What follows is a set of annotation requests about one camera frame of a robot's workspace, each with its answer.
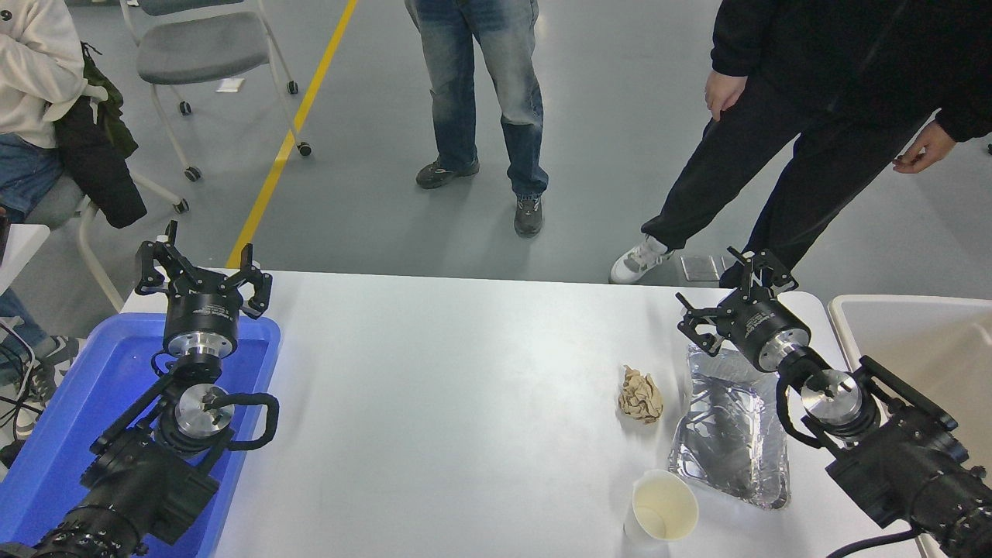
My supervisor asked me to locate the standing person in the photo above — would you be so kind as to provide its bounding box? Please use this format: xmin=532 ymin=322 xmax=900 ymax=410
xmin=405 ymin=0 xmax=549 ymax=238
xmin=610 ymin=0 xmax=992 ymax=285

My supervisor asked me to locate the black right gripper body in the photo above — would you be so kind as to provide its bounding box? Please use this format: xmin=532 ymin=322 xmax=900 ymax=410
xmin=720 ymin=298 xmax=808 ymax=366

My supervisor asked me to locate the clear floor plate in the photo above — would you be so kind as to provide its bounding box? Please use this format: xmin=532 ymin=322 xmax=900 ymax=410
xmin=680 ymin=254 xmax=720 ymax=282

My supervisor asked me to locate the person's right hand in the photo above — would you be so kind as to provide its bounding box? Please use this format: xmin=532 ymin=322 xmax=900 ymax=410
xmin=704 ymin=70 xmax=749 ymax=122

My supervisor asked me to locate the dark hanging jacket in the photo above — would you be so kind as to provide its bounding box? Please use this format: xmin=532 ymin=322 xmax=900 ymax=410
xmin=53 ymin=43 xmax=148 ymax=229

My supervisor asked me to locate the large pale bin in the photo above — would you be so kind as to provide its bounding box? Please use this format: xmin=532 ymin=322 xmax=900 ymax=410
xmin=828 ymin=294 xmax=992 ymax=558

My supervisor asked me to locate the small white table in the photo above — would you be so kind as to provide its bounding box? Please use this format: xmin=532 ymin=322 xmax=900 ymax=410
xmin=0 ymin=224 xmax=51 ymax=295

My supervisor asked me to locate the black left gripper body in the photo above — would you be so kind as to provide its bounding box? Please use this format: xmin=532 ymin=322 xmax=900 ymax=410
xmin=162 ymin=279 xmax=239 ymax=343

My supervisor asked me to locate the silver foil tray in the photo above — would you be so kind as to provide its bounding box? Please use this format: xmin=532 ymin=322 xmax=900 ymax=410
xmin=668 ymin=343 xmax=791 ymax=511

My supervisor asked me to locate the seated person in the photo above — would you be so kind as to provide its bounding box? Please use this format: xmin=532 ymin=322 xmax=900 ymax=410
xmin=0 ymin=0 xmax=109 ymax=439

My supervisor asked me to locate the grey chair with casters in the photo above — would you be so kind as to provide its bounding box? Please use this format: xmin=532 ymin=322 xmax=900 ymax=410
xmin=119 ymin=0 xmax=312 ymax=183

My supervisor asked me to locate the white-framed chair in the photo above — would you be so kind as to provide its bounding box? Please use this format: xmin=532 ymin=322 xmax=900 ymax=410
xmin=23 ymin=170 xmax=191 ymax=311

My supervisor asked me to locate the blue plastic tray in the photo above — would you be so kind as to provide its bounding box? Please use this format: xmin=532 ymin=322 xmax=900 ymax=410
xmin=0 ymin=312 xmax=281 ymax=558

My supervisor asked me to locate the person's left hand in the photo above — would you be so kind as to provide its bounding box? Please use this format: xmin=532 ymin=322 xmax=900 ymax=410
xmin=892 ymin=119 xmax=959 ymax=175

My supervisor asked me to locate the white paper cup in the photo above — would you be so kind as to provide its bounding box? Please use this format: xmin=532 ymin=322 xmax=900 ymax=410
xmin=624 ymin=469 xmax=700 ymax=547

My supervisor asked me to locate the crumpled tan paper ball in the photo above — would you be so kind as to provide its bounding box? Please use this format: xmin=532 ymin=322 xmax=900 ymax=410
xmin=618 ymin=366 xmax=665 ymax=425

